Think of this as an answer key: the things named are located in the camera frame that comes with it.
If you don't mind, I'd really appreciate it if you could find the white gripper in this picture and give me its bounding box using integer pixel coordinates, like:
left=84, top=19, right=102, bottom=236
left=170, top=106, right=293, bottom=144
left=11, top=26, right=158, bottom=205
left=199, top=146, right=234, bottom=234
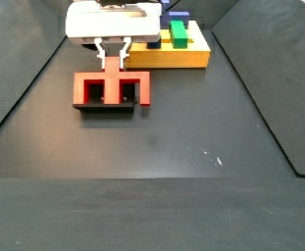
left=66, top=0, right=162, bottom=69

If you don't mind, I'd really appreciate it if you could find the red E-shaped block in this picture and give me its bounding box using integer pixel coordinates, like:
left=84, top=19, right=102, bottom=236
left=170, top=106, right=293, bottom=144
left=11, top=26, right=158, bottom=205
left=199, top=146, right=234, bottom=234
left=72, top=57, right=151, bottom=106

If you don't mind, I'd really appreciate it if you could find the yellow base board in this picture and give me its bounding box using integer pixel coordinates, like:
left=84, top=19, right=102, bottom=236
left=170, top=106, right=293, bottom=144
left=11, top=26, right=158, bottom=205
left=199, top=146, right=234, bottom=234
left=124, top=21, right=211, bottom=69

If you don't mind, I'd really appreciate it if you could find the blue bar block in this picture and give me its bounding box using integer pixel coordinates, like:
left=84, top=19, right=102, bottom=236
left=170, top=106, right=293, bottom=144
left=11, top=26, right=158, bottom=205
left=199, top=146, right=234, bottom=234
left=147, top=39, right=161, bottom=49

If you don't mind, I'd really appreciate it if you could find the green bar block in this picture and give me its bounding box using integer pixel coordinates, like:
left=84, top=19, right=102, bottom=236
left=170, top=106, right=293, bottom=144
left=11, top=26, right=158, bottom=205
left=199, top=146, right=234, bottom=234
left=169, top=21, right=189, bottom=49

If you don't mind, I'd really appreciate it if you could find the black angled holder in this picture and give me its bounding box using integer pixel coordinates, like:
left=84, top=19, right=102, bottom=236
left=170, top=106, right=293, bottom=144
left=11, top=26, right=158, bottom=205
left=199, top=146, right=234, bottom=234
left=74, top=83, right=137, bottom=112

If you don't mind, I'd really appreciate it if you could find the purple cross block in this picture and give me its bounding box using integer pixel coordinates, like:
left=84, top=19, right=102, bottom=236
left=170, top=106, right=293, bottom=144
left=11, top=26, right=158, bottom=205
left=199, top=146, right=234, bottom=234
left=159, top=0, right=190, bottom=29

